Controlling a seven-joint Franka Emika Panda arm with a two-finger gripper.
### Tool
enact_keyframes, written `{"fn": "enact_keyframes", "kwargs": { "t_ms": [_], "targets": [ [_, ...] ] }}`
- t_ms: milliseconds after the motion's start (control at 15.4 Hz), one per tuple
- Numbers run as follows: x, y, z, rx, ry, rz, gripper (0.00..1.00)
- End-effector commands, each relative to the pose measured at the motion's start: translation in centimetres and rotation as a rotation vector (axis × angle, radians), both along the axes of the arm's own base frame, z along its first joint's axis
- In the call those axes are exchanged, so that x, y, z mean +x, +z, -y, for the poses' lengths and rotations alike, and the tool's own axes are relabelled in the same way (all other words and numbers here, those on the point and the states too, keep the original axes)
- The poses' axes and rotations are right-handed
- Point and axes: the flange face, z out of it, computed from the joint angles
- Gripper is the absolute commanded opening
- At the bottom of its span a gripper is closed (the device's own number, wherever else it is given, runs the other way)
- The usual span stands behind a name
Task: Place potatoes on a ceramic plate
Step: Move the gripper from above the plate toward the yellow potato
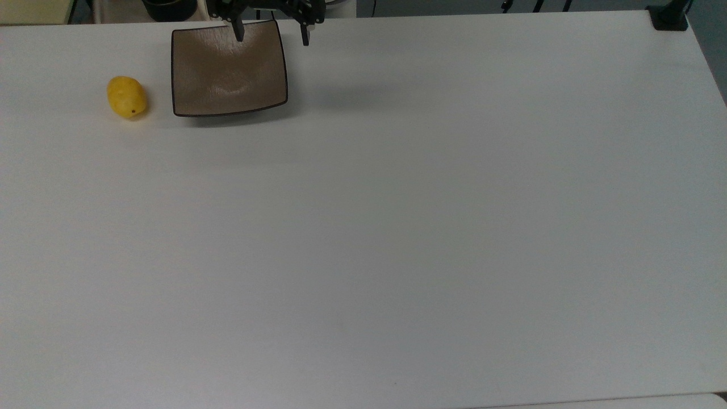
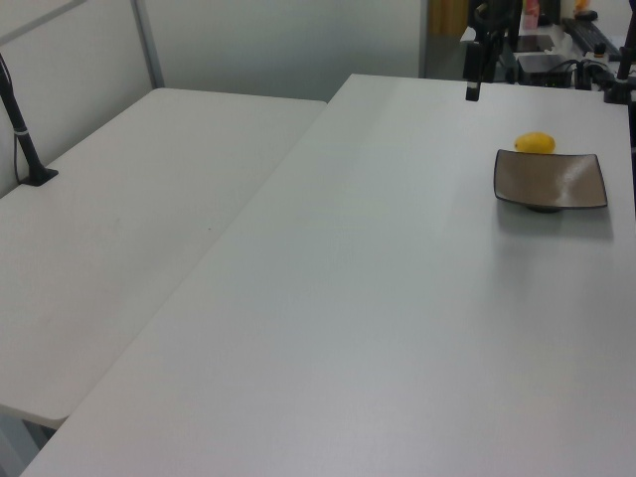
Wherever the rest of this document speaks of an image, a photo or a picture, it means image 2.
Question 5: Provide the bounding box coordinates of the brown square ceramic plate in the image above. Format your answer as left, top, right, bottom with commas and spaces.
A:
493, 148, 609, 216

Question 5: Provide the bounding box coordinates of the yellow lemon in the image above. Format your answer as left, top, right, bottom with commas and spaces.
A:
513, 131, 557, 155

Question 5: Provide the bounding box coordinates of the pink bottle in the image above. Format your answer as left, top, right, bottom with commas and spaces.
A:
520, 0, 542, 30

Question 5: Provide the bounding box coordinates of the grey metal partition post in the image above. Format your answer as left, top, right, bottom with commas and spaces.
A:
131, 0, 166, 91

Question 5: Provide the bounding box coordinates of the black camera stand with cable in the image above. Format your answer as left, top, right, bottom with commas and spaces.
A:
0, 53, 60, 189

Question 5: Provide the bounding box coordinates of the black keyboard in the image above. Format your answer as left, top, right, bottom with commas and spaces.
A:
560, 17, 616, 52

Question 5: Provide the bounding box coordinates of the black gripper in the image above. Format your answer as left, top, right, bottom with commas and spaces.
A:
464, 0, 507, 102

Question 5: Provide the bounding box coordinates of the wooden panel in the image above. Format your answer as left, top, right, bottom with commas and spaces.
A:
428, 0, 471, 37

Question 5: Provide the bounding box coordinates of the white crumpled paper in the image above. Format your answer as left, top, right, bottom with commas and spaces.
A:
542, 30, 573, 57

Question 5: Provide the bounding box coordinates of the black electronics box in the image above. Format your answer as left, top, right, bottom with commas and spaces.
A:
515, 53, 578, 88

